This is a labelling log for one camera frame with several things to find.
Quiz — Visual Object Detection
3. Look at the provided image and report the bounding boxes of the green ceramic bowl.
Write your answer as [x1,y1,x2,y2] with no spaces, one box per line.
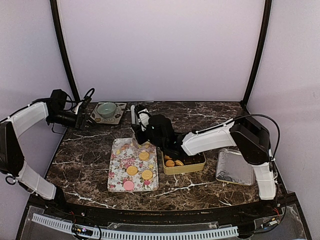
[96,102,117,118]

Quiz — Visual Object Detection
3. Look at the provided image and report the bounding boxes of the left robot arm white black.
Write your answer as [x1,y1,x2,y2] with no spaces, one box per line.
[0,88,95,218]

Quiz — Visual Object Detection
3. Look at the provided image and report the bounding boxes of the black frame post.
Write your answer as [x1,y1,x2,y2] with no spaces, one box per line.
[49,0,80,101]
[240,0,273,111]

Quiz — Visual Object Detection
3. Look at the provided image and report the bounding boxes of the gold cookie tin box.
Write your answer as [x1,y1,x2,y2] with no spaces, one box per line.
[161,152,207,175]

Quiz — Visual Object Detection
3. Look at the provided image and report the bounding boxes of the right black frame post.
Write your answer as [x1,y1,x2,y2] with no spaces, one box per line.
[240,0,273,111]

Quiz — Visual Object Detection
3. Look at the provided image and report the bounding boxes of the round waffle cookie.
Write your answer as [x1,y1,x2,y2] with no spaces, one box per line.
[141,169,153,180]
[174,160,184,167]

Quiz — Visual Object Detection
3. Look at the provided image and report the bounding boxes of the left black frame post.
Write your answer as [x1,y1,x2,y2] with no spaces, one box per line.
[49,0,80,101]

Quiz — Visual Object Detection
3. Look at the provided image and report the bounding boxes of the floral square coaster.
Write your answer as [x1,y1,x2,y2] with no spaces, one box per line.
[90,102,127,125]

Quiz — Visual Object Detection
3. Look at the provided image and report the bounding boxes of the chocolate chip cookie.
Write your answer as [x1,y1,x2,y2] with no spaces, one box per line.
[165,159,175,168]

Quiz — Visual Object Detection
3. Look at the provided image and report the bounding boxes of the round waffle cookie bottom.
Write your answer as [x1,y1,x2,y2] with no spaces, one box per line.
[174,160,184,167]

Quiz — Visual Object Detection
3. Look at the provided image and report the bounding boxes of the floral rectangular tray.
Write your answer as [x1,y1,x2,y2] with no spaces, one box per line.
[107,138,159,192]

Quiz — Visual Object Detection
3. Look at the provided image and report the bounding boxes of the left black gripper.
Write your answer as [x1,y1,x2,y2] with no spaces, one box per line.
[48,109,99,131]

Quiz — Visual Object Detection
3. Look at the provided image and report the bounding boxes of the brown round cookie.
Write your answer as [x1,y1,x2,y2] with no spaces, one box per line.
[164,155,172,161]

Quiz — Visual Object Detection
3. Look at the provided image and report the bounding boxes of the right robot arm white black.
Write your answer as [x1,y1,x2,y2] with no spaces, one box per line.
[131,110,278,217]

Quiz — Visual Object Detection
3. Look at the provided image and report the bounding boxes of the silver tin lid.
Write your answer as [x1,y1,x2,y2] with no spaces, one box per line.
[215,148,255,186]

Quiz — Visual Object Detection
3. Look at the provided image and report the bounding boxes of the white cable duct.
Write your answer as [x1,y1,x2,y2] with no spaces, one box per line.
[31,213,239,240]

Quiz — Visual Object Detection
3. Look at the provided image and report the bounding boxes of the round waffle cookie right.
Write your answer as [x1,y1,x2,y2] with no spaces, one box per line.
[141,169,153,180]

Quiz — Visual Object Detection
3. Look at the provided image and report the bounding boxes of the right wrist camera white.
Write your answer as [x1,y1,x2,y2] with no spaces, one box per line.
[134,104,151,131]

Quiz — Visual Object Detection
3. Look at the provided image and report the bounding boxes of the pink macaron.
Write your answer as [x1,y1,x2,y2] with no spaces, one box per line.
[123,180,135,191]

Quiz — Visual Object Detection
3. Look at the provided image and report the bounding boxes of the metal serving tongs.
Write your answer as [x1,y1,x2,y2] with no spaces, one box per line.
[129,104,141,148]

